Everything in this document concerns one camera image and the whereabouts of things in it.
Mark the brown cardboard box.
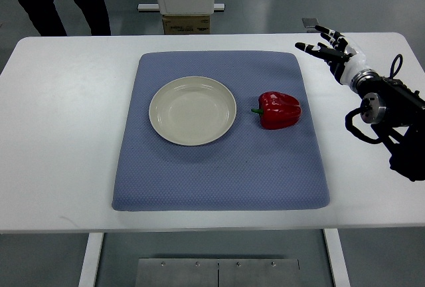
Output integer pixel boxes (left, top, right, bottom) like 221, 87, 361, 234
162, 15, 211, 35

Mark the red bell pepper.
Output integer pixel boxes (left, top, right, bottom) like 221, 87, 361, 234
251, 92, 302, 130

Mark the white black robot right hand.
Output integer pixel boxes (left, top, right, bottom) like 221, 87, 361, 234
295, 25, 360, 84

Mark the cream round plate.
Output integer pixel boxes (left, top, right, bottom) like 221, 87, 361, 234
149, 76, 237, 146

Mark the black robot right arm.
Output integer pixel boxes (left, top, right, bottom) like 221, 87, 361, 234
345, 54, 424, 182

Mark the white right table leg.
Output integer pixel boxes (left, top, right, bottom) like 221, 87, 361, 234
323, 229, 351, 287

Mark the blue grey textured mat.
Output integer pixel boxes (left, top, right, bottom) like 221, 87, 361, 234
112, 51, 330, 211

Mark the metal floor plate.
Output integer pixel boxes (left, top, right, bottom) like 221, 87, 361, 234
135, 258, 303, 286

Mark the small grey floor plate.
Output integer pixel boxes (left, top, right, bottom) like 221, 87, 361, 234
301, 17, 319, 29

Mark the white left table leg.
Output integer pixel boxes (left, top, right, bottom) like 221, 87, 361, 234
78, 233, 104, 287

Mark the white table leg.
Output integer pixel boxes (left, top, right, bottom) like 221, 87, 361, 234
78, 233, 104, 287
323, 229, 351, 287

